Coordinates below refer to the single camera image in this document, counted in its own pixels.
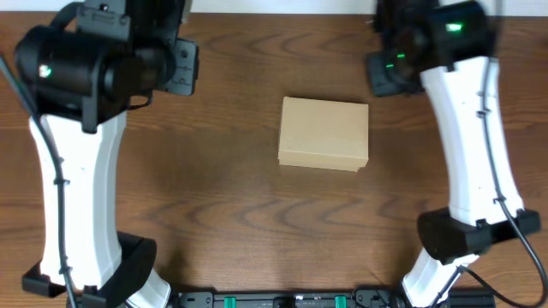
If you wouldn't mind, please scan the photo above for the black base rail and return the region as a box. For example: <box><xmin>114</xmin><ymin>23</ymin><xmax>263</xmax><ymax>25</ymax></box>
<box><xmin>171</xmin><ymin>287</ymin><xmax>496</xmax><ymax>308</ymax></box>

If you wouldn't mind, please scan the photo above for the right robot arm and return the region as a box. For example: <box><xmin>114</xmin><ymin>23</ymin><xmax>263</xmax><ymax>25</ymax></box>
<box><xmin>366</xmin><ymin>0</ymin><xmax>547</xmax><ymax>307</ymax></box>

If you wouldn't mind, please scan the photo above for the left black cable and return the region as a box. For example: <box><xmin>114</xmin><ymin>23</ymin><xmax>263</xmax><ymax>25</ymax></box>
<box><xmin>0</xmin><ymin>53</ymin><xmax>78</xmax><ymax>308</ymax></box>

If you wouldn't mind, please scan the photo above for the black cable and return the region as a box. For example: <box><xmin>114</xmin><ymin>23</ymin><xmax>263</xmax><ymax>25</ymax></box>
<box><xmin>427</xmin><ymin>55</ymin><xmax>548</xmax><ymax>308</ymax></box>
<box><xmin>0</xmin><ymin>53</ymin><xmax>78</xmax><ymax>308</ymax></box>

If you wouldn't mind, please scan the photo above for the right black cable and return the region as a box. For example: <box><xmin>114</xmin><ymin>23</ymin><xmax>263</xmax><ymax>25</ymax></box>
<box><xmin>427</xmin><ymin>55</ymin><xmax>548</xmax><ymax>308</ymax></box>

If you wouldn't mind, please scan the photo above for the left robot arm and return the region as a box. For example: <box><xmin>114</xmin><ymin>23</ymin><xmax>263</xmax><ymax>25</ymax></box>
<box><xmin>7</xmin><ymin>0</ymin><xmax>199</xmax><ymax>307</ymax></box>

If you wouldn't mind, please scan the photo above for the cardboard box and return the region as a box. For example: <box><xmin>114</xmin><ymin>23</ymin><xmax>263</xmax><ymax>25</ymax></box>
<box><xmin>278</xmin><ymin>97</ymin><xmax>369</xmax><ymax>172</ymax></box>

